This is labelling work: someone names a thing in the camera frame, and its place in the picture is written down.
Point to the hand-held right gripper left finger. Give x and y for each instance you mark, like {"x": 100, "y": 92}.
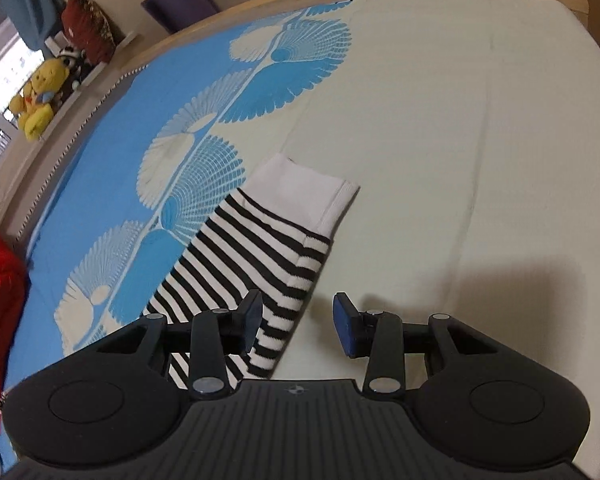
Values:
{"x": 252, "y": 321}

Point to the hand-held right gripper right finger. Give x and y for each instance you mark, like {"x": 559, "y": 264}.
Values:
{"x": 345, "y": 326}

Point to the black white striped garment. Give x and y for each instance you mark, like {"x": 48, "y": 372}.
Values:
{"x": 260, "y": 260}

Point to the blue cream printed bed sheet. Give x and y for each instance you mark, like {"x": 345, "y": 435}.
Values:
{"x": 430, "y": 135}

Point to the red cloth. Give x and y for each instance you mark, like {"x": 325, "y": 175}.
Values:
{"x": 0, "y": 310}

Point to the yellow plush toy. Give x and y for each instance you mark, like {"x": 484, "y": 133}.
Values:
{"x": 42, "y": 91}

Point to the black white plush toy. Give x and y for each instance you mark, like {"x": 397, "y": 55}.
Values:
{"x": 75, "y": 62}

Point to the red patterned cushion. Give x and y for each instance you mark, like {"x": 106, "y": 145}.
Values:
{"x": 87, "y": 25}

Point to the window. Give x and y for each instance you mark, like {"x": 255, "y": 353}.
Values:
{"x": 0, "y": 75}

